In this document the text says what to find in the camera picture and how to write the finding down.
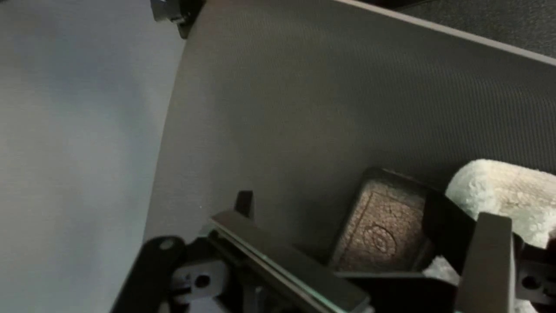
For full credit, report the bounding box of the white towel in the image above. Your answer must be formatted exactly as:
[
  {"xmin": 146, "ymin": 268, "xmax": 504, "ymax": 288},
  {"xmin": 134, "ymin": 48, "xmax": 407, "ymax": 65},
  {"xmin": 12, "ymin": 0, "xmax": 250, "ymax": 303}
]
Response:
[{"xmin": 443, "ymin": 159, "xmax": 556, "ymax": 251}]

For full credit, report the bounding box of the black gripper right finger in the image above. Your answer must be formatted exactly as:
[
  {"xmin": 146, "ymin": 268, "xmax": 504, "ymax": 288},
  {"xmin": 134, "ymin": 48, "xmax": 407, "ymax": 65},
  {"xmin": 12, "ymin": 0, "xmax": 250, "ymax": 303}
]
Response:
[{"xmin": 454, "ymin": 211, "xmax": 516, "ymax": 313}]

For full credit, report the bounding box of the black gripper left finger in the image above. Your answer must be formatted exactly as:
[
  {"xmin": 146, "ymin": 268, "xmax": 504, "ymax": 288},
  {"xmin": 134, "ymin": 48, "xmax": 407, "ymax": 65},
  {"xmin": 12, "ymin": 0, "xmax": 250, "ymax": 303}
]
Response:
[{"xmin": 207, "ymin": 209, "xmax": 374, "ymax": 313}]

